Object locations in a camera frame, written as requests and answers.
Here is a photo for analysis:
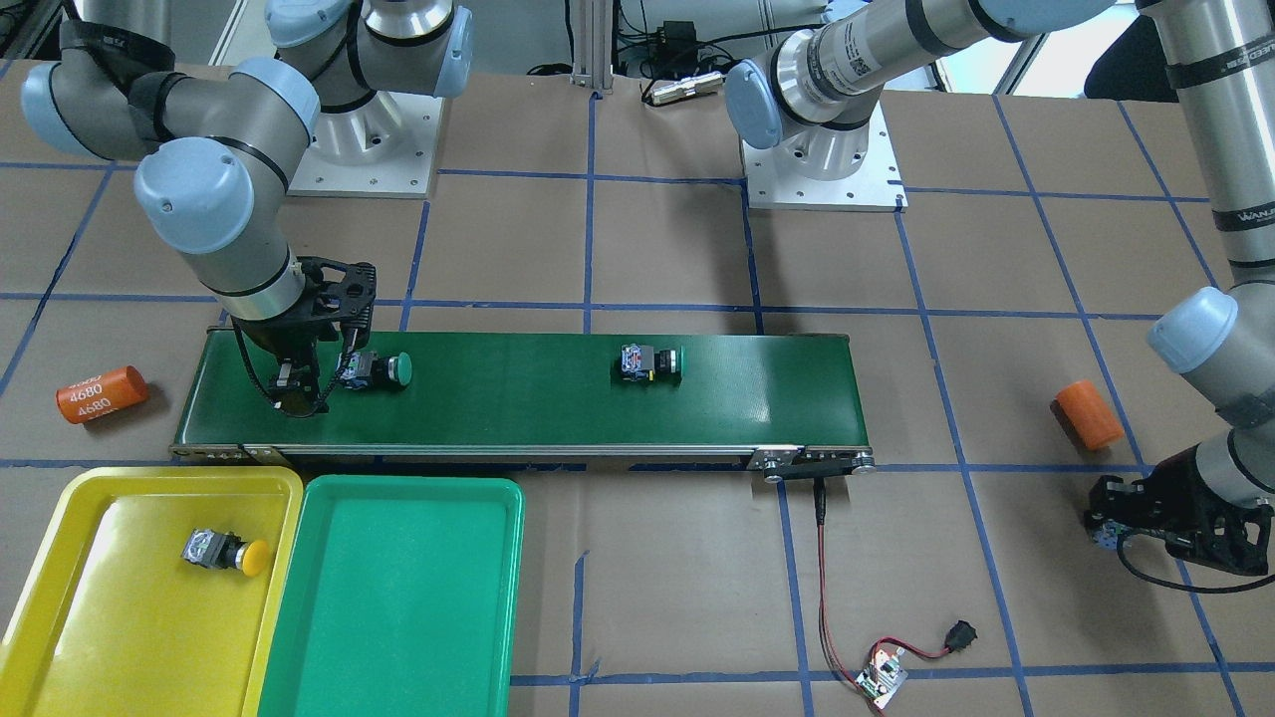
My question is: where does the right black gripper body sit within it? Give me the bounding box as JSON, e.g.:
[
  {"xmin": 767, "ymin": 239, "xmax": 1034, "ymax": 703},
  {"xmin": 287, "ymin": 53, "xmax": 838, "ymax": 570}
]
[{"xmin": 232, "ymin": 256, "xmax": 377, "ymax": 384}]

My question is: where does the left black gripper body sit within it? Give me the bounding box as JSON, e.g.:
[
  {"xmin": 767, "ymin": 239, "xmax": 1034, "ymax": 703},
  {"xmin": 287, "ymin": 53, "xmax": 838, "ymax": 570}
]
[{"xmin": 1084, "ymin": 443, "xmax": 1272, "ymax": 577}]

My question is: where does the green push button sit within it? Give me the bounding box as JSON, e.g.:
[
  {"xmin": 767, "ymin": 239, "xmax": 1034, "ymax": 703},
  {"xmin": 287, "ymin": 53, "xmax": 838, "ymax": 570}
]
[
  {"xmin": 615, "ymin": 344, "xmax": 686, "ymax": 384},
  {"xmin": 337, "ymin": 350, "xmax": 413, "ymax": 390}
]

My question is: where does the yellow push button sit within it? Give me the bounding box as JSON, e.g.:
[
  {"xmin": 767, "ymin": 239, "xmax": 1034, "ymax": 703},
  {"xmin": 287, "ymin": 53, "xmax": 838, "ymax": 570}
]
[
  {"xmin": 1090, "ymin": 523, "xmax": 1128, "ymax": 551},
  {"xmin": 180, "ymin": 528, "xmax": 272, "ymax": 578}
]

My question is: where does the plain orange cylinder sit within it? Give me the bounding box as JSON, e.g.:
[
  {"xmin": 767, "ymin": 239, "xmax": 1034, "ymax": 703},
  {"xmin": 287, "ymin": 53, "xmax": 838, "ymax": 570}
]
[{"xmin": 1053, "ymin": 379, "xmax": 1126, "ymax": 452}]

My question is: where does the orange cylinder labelled 4680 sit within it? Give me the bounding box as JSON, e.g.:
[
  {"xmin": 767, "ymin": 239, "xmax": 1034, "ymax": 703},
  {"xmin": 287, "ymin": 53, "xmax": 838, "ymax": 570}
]
[{"xmin": 55, "ymin": 364, "xmax": 149, "ymax": 425}]

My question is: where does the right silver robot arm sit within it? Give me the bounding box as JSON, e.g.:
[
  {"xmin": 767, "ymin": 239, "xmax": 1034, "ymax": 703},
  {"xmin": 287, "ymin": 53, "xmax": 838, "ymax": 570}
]
[{"xmin": 20, "ymin": 1, "xmax": 473, "ymax": 418}]

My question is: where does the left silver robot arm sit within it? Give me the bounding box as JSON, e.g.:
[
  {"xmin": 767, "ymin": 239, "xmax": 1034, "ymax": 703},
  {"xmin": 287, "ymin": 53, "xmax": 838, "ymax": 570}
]
[{"xmin": 724, "ymin": 1, "xmax": 1272, "ymax": 592}]

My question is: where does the green tray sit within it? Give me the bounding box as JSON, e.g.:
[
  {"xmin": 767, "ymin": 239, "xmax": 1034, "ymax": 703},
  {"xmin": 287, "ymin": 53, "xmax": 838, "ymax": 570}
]
[{"xmin": 258, "ymin": 475, "xmax": 524, "ymax": 716}]

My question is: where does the yellow tray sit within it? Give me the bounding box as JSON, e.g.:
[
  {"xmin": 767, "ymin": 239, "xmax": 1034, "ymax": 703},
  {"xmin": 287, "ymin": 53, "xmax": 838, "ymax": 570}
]
[{"xmin": 1, "ymin": 466, "xmax": 303, "ymax": 716}]

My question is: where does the small controller circuit board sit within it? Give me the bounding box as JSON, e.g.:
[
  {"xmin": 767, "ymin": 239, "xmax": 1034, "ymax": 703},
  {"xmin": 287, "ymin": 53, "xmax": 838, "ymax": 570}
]
[{"xmin": 856, "ymin": 644, "xmax": 907, "ymax": 716}]

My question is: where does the green conveyor belt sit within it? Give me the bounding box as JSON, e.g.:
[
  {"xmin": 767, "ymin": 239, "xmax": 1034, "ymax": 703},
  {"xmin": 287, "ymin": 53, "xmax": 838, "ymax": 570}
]
[{"xmin": 171, "ymin": 330, "xmax": 876, "ymax": 482}]

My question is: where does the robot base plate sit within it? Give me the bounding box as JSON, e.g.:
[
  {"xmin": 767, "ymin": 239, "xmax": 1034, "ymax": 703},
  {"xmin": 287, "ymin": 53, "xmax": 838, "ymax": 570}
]
[
  {"xmin": 288, "ymin": 92, "xmax": 449, "ymax": 200},
  {"xmin": 740, "ymin": 105, "xmax": 909, "ymax": 212}
]

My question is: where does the red black wire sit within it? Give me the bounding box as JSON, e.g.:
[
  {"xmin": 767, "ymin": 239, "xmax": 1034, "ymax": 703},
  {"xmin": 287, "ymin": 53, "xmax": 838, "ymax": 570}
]
[{"xmin": 812, "ymin": 478, "xmax": 979, "ymax": 688}]

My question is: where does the aluminium frame post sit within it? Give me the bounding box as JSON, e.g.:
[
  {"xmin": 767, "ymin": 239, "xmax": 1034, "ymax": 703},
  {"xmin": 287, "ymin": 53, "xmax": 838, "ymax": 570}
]
[{"xmin": 567, "ymin": 1, "xmax": 618, "ymax": 96}]

